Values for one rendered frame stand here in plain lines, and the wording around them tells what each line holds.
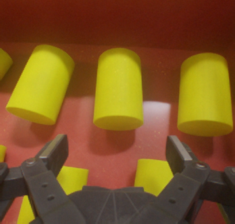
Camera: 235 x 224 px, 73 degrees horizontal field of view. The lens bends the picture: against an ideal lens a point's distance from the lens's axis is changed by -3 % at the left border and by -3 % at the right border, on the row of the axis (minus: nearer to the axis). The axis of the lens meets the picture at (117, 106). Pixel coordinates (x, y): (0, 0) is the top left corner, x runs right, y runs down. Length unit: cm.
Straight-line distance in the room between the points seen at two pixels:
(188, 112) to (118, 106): 9
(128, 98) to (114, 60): 6
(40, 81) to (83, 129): 10
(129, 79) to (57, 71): 11
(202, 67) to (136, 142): 14
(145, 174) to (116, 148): 8
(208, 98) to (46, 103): 21
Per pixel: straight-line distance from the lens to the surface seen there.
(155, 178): 19
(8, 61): 35
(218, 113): 23
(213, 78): 25
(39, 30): 37
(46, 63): 26
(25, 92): 24
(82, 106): 28
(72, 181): 20
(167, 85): 30
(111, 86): 21
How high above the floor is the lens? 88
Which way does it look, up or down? 67 degrees down
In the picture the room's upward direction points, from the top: 3 degrees counter-clockwise
